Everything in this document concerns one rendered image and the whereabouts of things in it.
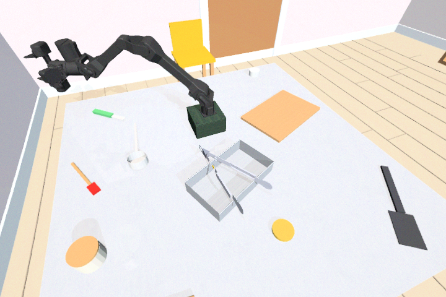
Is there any dark grey spatula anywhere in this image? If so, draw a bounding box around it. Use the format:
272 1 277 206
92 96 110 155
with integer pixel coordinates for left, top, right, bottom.
380 165 428 250

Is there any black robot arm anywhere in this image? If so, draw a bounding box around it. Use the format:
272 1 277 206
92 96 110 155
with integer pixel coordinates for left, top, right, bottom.
38 34 217 118

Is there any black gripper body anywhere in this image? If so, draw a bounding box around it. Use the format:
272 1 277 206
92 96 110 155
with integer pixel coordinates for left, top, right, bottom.
30 41 71 92

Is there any yellow round disc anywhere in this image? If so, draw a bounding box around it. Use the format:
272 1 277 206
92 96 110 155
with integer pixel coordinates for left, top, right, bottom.
271 219 295 242

